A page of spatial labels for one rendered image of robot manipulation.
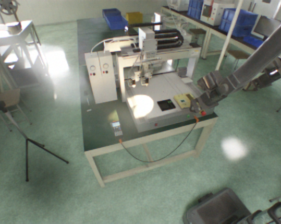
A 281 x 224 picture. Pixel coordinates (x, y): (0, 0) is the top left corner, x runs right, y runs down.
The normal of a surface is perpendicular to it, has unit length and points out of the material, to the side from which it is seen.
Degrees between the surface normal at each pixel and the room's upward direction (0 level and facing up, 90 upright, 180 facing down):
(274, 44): 91
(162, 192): 0
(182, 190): 0
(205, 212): 0
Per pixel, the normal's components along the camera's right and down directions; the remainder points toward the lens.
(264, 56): -0.89, 0.33
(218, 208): 0.00, -0.72
